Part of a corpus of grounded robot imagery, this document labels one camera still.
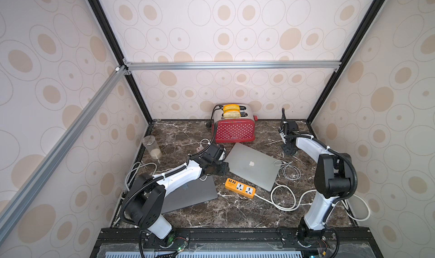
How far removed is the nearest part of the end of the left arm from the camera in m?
0.64

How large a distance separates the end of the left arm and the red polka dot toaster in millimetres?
259

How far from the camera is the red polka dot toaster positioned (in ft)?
3.24
